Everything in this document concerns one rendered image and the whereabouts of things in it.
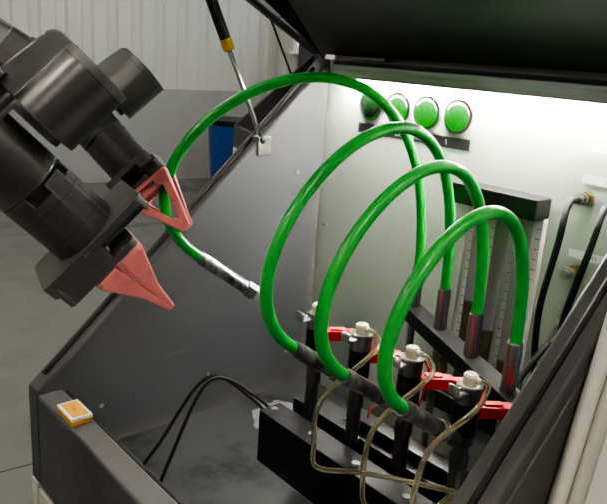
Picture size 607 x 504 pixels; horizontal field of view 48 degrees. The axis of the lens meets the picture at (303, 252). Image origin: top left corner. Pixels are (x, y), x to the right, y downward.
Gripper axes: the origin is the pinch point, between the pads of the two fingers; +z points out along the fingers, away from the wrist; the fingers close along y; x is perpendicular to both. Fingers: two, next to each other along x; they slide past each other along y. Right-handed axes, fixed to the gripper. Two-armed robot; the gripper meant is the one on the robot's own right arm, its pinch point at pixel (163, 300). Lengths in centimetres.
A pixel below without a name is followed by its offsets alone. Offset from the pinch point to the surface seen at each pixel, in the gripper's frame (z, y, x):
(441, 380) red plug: 32.7, 13.6, 0.7
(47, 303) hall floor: 105, -68, 331
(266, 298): 11.3, 6.6, 6.1
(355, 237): 9.8, 16.4, -0.7
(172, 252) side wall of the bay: 18, 3, 48
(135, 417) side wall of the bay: 33, -21, 46
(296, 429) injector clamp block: 34.2, -2.6, 15.6
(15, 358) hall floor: 89, -84, 262
